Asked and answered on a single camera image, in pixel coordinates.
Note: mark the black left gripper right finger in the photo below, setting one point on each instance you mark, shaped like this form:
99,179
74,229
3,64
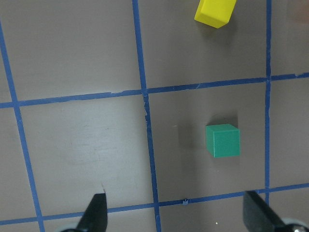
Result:
258,216

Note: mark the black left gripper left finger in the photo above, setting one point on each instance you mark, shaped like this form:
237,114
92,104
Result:
95,217

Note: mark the green wooden block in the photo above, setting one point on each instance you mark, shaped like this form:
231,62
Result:
223,140

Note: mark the yellow wooden block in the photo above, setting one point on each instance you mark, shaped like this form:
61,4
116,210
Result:
214,13

